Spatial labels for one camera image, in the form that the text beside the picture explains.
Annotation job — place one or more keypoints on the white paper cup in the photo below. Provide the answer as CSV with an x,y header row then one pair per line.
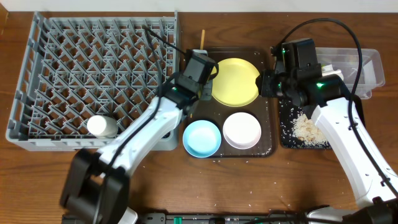
x,y
102,126

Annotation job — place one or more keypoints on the black rectangular waste tray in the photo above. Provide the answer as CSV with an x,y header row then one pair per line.
x,y
289,130

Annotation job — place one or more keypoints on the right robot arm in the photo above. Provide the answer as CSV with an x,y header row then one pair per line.
x,y
325,99

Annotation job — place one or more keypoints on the rice food scraps pile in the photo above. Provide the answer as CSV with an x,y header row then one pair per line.
x,y
308,130

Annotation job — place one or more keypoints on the grey plastic dish rack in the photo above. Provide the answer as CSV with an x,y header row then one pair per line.
x,y
77,67

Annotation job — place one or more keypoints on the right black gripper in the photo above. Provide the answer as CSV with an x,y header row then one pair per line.
x,y
264,87

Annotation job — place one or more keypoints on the light blue bowl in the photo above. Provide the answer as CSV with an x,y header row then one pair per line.
x,y
201,139

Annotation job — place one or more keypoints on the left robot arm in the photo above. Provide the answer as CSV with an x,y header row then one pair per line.
x,y
97,185

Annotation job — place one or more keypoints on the white paper napkin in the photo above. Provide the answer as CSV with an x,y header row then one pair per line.
x,y
328,70

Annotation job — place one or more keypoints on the dark brown serving tray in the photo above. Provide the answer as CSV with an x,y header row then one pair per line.
x,y
260,108

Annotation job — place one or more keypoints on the clear plastic waste bin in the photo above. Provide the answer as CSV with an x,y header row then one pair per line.
x,y
346,59

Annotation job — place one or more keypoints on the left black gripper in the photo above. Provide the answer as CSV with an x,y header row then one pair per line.
x,y
207,88

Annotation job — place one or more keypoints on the yellow round plate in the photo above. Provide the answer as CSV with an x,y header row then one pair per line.
x,y
235,83

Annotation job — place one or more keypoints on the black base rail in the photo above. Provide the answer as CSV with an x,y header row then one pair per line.
x,y
161,218

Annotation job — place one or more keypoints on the pale pink bowl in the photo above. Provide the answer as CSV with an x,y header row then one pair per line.
x,y
242,130

